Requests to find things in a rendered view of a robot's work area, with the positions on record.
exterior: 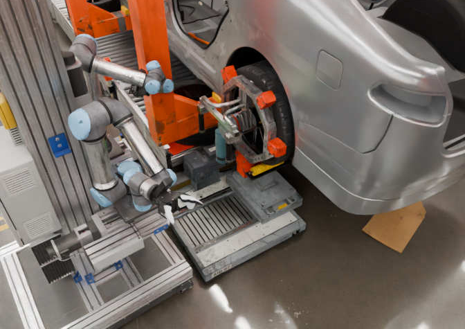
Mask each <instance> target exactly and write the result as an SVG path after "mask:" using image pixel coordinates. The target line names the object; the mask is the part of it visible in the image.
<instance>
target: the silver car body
mask: <svg viewBox="0 0 465 329"><path fill-rule="evenodd" d="M164 6H165V18H166V26H167V38H168V45H169V48H170V49H171V50H172V51H173V52H174V53H175V54H176V55H177V56H178V57H179V59H180V60H181V61H182V62H183V63H184V64H185V65H186V66H187V67H188V68H189V69H190V70H191V71H192V72H193V73H194V74H196V75H197V76H198V77H199V78H200V79H201V80H202V81H203V82H204V83H205V84H207V85H208V86H209V88H211V90H213V91H214V92H215V93H216V94H217V95H218V96H219V97H221V92H220V91H221V87H222V83H223V78H222V76H221V73H220V70H222V69H223V68H224V67H225V64H226V60H227V58H228V56H229V55H230V53H231V52H232V50H233V49H234V48H236V47H238V46H241V45H247V46H252V47H253V48H256V49H257V50H258V51H260V52H261V53H262V54H263V55H264V56H265V57H266V58H267V59H268V60H269V62H270V63H271V64H272V65H273V67H274V69H275V70H276V71H277V74H278V75H279V77H280V79H281V81H282V84H283V85H284V88H285V90H286V93H287V96H288V98H289V102H290V105H291V110H292V113H293V120H294V124H295V157H294V160H293V166H294V167H295V168H296V169H297V170H299V171H300V172H301V173H302V174H303V175H304V176H305V177H306V178H307V179H308V180H309V181H310V182H311V183H312V184H313V185H314V186H315V187H316V188H317V189H319V190H320V191H321V192H322V193H323V194H324V195H325V196H326V197H327V198H328V199H330V200H331V201H332V202H333V203H334V204H335V205H336V206H337V207H338V208H340V209H342V210H343V211H346V212H348V213H352V214H355V215H376V214H380V213H387V212H390V211H395V210H397V209H400V208H403V207H406V206H409V205H411V204H414V203H417V202H419V201H421V200H423V199H426V198H428V197H430V196H432V195H434V194H436V193H438V192H440V191H442V190H444V189H446V188H448V187H450V186H452V185H453V184H456V183H457V182H459V181H461V180H463V179H464V178H465V0H164Z"/></svg>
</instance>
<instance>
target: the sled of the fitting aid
mask: <svg viewBox="0 0 465 329"><path fill-rule="evenodd" d="M226 183H227V184H228V185H229V186H230V187H231V188H232V190H233V191H234V192H235V193H236V195H237V196H238V197H239V198H240V200H241V201H242V202H243V203H244V204H245V205H246V206H247V207H248V209H249V210H250V211H251V212H252V213H253V215H254V216H255V217H256V218H257V219H258V220H259V221H260V222H261V224H265V223H267V222H269V221H271V220H273V219H275V218H277V217H279V216H281V215H283V214H285V213H287V212H289V211H291V210H293V209H295V208H297V207H299V206H301V205H302V200H303V198H302V197H301V196H300V195H299V194H298V193H297V192H295V194H294V195H292V196H290V197H288V198H286V199H284V200H282V201H281V202H278V203H276V204H274V205H272V206H270V207H268V208H265V209H264V210H262V209H261V208H260V207H259V206H258V205H257V204H256V203H255V201H254V200H253V199H252V198H251V197H250V195H249V194H248V193H247V192H246V191H245V190H244V189H243V188H242V187H241V186H240V185H239V183H238V182H237V181H236V180H235V179H234V177H233V173H232V174H229V175H227V176H226Z"/></svg>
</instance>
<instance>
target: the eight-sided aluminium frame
mask: <svg viewBox="0 0 465 329"><path fill-rule="evenodd" d="M236 86H238V87H239V88H240V89H241V90H242V91H244V92H245V93H247V95H248V96H250V97H251V98H252V100H253V102H254V104H255V107H256V110H257V113H258V114H259V117H260V120H261V122H262V125H263V127H264V145H263V153H262V154H259V155H257V154H256V153H255V152H254V151H253V150H252V149H251V148H250V147H249V146H248V145H247V144H246V143H245V142H244V141H243V140H242V139H241V140H239V141H236V142H234V143H232V144H233V145H234V147H235V148H237V149H238V151H239V152H240V153H241V154H242V155H243V156H244V157H245V158H246V159H247V160H248V162H250V163H251V164H254V163H257V162H260V161H265V160H267V159H270V158H272V157H273V155H272V154H271V153H270V152H269V151H268V150H267V147H268V141H270V140H272V139H275V138H276V132H277V127H276V124H275V121H274V120H273V117H272V114H271V111H270V109H269V107H267V108H266V109H262V110H261V109H260V108H259V106H258V104H257V102H256V98H257V97H258V96H259V95H260V94H261V93H263V92H262V91H261V89H259V88H257V87H256V86H255V85H254V84H253V83H252V82H250V81H249V80H248V79H246V78H245V76H243V75H238V76H235V77H233V78H231V80H229V81H228V82H227V83H226V84H225V85H224V86H222V87H221V91H220V92H221V103H226V102H229V101H232V89H234V88H235V87H236ZM231 108H232V105H231V106H227V107H222V108H221V115H222V116H223V115H224V113H225V112H226V111H227V110H229V109H231Z"/></svg>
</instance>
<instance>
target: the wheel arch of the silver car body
mask: <svg viewBox="0 0 465 329"><path fill-rule="evenodd" d="M266 59H267V58H266V57H265V56H264V55H263V54H262V53H261V52H260V51H258V50H257V49H256V48H253V47H252V46H247V45H241V46H238V47H236V48H234V49H233V50H232V52H231V53H230V55H229V56H228V58H227V60H226V64H225V67H227V66H230V65H234V67H235V70H237V69H238V68H240V67H243V66H246V65H249V64H253V63H256V62H259V61H262V60H266ZM267 60H268V59H267ZM268 61H269V60H268ZM270 64H271V63H270ZM271 65H272V64H271ZM272 67H273V65H272ZM273 68H274V67H273ZM276 73H277V72H276ZM294 157H295V152H294ZM294 157H293V160H294ZM292 165H293V161H292Z"/></svg>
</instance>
